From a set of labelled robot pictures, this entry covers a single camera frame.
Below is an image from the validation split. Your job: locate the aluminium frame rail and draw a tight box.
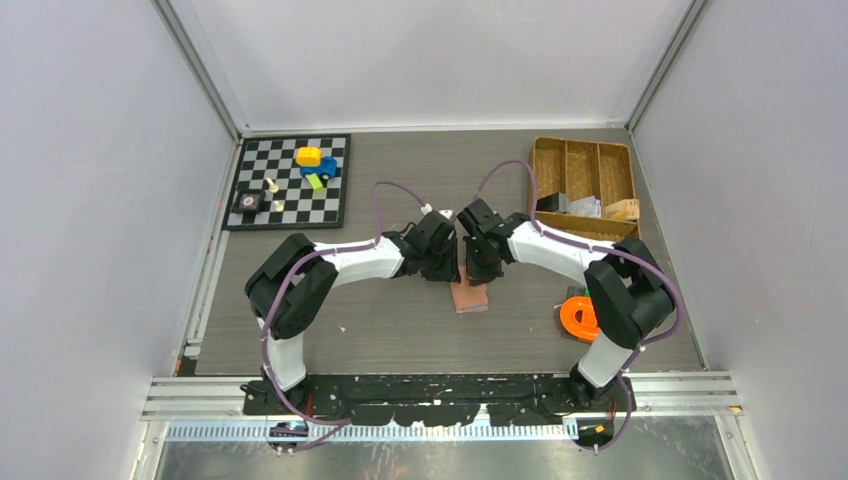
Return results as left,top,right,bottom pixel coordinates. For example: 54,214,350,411
142,372,741,443

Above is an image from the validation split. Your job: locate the black white chessboard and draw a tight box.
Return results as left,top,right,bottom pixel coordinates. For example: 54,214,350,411
222,134,352,231

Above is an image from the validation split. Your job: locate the yellow toy block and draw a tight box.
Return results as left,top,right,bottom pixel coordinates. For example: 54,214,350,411
294,146,323,168

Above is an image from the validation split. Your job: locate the woven bamboo organizer tray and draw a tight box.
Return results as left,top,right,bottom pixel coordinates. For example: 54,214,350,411
529,137,641,242

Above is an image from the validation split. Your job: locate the green toy block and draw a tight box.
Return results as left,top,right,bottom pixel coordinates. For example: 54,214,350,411
306,174,327,193

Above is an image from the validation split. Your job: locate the orange horseshoe toy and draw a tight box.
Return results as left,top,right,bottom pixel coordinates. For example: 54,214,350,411
559,296,600,343

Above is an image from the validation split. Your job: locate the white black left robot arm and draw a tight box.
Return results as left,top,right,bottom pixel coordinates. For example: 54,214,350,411
245,210,460,414

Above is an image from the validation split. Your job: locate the pink leather card holder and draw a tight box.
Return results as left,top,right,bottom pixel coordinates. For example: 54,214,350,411
450,266,489,314

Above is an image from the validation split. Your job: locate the blue toy car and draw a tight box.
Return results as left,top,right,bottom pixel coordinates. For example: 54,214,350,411
300,156,338,182

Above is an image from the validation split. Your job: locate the tan card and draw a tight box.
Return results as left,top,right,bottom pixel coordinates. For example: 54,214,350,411
602,198,640,221

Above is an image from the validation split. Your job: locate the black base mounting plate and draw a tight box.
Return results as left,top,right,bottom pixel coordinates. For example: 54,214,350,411
240,373,636,427

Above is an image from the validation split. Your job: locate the grey card with stripe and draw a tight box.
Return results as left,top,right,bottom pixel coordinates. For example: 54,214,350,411
567,196,603,218

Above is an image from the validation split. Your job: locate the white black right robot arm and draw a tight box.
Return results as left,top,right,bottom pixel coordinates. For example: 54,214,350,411
458,199,680,411

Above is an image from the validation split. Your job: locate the white chess pawn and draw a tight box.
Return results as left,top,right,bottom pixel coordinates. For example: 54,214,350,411
265,177,280,193

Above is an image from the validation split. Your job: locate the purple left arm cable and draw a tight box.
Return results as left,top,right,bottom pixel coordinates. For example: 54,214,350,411
259,181,435,454

